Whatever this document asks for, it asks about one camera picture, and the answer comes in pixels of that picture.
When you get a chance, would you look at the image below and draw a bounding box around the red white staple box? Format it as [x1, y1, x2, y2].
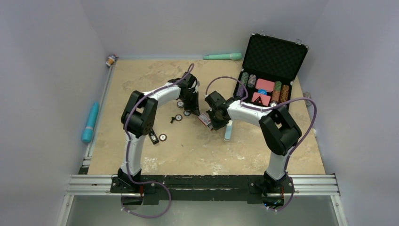
[198, 113, 213, 130]

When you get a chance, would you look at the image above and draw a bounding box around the light blue stapler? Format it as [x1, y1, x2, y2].
[224, 120, 233, 141]

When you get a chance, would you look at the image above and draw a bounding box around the black stapler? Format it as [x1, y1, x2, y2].
[148, 130, 159, 145]

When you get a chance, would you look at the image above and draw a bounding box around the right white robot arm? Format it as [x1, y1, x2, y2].
[205, 91, 302, 192]

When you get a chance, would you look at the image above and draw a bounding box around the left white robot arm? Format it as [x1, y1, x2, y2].
[118, 73, 200, 193]

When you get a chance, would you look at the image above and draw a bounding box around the blue poker chip stack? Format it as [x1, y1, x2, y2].
[176, 101, 184, 109]

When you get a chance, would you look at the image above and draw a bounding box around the brown poker chip middle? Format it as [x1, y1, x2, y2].
[175, 114, 183, 121]

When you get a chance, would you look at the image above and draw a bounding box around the brown poker chip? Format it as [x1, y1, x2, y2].
[175, 114, 183, 121]
[159, 134, 168, 142]

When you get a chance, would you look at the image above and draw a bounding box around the brown poker chip front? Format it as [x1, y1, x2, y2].
[159, 134, 168, 142]

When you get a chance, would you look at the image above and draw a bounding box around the mint green microphone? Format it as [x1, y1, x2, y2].
[203, 53, 242, 61]

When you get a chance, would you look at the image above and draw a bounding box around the black poker chip case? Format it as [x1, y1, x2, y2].
[233, 33, 309, 106]

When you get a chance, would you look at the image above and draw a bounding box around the small orange bottle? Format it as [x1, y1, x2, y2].
[105, 54, 117, 67]

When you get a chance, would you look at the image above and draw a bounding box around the blue cylindrical tube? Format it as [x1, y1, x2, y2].
[81, 102, 99, 144]

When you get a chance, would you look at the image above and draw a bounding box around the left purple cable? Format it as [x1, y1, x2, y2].
[120, 63, 195, 219]

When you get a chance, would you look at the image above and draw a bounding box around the purple cable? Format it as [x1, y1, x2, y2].
[205, 76, 318, 213]
[120, 63, 195, 219]

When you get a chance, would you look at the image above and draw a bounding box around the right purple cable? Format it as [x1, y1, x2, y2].
[205, 76, 318, 213]

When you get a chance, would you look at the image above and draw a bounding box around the aluminium rail frame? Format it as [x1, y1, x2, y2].
[56, 175, 348, 226]

